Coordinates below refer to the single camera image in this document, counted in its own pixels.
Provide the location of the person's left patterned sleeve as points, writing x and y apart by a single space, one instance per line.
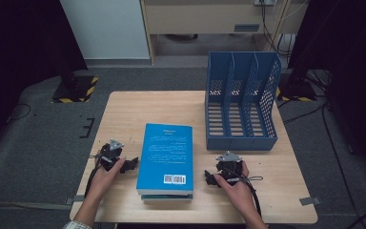
76 225

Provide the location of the blue file rack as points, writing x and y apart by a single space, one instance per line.
239 143

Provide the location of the beige wooden desk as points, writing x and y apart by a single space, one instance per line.
197 16

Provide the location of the white power socket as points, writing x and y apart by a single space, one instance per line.
263 2

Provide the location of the illustrated teal book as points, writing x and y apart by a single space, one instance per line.
166 197

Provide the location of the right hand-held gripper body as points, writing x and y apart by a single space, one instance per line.
230 167

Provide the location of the plain blue book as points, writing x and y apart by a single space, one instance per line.
166 152

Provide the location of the black curtain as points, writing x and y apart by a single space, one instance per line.
19 47
355 38

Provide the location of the person's left hand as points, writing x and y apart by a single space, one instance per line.
101 181

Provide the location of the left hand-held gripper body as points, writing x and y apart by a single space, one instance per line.
111 154

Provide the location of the person's right hand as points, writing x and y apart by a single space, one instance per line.
239 194

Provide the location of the grey vent panel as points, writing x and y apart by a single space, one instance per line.
247 27

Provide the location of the grey tape piece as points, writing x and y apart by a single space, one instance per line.
77 198
309 201

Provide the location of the black yellow striped stand base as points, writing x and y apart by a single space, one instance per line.
76 89
298 90

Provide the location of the white cabinet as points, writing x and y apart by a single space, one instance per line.
108 28

